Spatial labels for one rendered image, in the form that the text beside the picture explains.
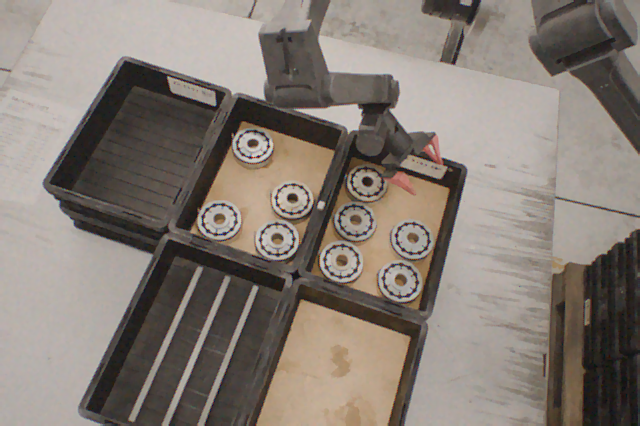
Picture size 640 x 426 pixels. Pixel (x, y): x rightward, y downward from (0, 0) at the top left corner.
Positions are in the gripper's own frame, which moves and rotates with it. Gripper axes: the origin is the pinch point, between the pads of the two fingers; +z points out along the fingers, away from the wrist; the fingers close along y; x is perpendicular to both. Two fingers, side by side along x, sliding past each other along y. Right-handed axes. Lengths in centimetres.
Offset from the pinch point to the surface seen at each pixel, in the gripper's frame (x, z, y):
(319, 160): 25.6, -13.1, -7.7
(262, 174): 28.6, -20.5, -20.4
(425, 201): 11.4, 10.0, 1.4
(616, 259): 23, 85, 47
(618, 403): 6, 100, 6
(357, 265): 7.3, 5.2, -23.8
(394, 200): 14.2, 4.7, -3.7
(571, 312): 40, 99, 31
